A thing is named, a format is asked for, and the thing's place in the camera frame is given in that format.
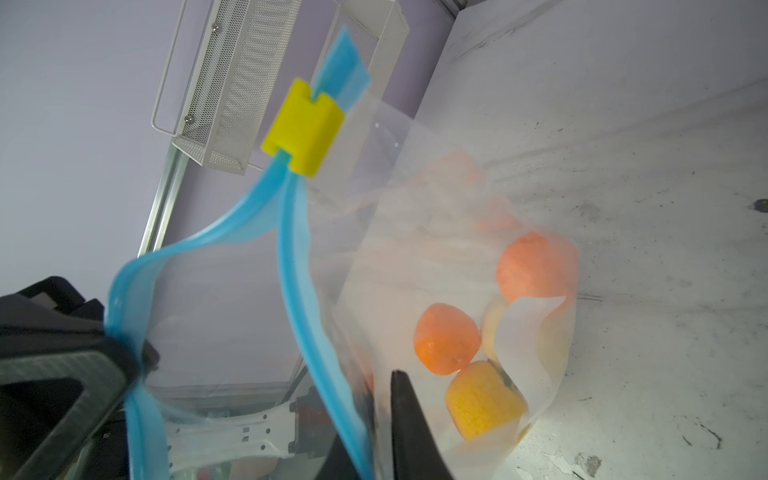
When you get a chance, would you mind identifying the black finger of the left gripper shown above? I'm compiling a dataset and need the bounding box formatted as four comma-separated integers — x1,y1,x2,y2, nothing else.
1,350,140,479

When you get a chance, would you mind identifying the large orange fruit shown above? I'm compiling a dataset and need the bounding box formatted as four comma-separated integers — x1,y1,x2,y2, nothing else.
413,303,481,376

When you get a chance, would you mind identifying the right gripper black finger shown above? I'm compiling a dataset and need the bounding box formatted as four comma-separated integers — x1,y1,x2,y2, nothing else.
390,370,453,480

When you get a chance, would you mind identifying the round yellow lemon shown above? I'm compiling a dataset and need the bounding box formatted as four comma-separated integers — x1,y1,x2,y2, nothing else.
445,361,528,440

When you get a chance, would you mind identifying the white mesh two-tier shelf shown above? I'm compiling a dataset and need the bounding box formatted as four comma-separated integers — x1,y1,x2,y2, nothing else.
151,1,409,175

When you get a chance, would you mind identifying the clear zip top bag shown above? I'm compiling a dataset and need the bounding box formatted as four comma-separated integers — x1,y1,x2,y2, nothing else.
105,31,566,479

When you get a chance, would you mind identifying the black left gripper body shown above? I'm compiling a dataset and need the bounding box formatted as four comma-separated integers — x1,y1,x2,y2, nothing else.
1,276,105,354

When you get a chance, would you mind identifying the cream white pear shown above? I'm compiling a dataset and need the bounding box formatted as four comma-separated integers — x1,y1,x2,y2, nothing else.
480,297,575,381

